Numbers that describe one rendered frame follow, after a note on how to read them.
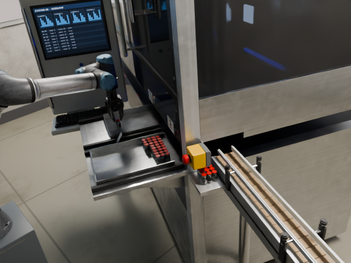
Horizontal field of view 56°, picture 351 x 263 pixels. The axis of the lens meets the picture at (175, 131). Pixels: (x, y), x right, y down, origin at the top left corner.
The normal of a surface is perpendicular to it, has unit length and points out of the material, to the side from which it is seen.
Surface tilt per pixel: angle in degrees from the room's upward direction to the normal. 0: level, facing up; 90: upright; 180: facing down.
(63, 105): 90
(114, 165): 0
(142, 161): 0
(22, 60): 90
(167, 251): 0
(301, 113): 90
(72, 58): 90
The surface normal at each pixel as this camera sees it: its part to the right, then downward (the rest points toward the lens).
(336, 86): 0.33, 0.46
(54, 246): -0.08, -0.86
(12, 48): 0.67, 0.33
